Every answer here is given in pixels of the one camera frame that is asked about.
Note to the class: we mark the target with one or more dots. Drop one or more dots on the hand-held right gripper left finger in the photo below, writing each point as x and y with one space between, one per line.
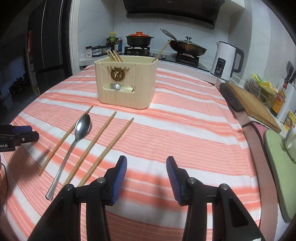
119 180

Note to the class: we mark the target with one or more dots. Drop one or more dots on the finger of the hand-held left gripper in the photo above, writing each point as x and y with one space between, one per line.
27 138
23 129

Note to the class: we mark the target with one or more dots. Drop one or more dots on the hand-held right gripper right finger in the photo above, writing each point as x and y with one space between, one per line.
174 180

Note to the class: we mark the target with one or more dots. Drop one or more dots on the large metal spoon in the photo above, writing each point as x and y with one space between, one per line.
82 128

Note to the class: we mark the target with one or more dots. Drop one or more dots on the cream plastic utensil holder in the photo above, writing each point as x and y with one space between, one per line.
129 92

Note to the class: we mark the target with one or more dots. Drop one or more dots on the small metal spoon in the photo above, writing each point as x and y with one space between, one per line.
115 86

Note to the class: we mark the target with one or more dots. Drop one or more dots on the pink white striped cloth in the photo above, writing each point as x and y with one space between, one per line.
185 139

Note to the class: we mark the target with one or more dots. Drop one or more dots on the dark refrigerator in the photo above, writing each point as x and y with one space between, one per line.
50 41

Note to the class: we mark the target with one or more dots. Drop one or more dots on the green round mat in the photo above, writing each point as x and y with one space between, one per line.
282 173

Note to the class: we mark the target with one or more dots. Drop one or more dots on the wooden cutting board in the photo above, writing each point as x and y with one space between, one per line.
256 106

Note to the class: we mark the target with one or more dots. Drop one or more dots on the black gas stove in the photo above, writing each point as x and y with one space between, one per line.
185 60

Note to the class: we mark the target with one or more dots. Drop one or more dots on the white teapot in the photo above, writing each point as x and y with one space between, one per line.
291 139

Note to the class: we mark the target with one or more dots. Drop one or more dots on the basket with yellow snack bags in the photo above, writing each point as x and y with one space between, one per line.
261 90

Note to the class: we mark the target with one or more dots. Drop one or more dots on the yellow cap sauce bottle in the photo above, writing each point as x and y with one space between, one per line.
112 40

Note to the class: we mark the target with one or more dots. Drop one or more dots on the dark sauce bottle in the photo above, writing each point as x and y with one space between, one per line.
119 44

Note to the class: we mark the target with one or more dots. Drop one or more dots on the white electric kettle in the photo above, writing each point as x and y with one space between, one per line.
223 60

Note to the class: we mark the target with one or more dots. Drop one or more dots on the yellow printed mug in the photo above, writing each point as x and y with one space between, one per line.
290 120

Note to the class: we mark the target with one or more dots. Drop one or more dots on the brown sauce bottle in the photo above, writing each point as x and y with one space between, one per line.
278 102

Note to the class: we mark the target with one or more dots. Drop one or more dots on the wok with glass lid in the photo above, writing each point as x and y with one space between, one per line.
187 47

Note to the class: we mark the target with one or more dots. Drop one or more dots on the white knife holder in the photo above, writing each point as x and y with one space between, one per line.
290 102

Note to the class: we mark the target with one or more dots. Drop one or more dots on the clay pot with orange lid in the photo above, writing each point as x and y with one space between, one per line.
139 39

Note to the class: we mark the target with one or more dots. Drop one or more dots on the black spatula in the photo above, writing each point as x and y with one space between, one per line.
290 69

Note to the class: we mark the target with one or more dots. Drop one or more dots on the black range hood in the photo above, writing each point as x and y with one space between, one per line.
171 11

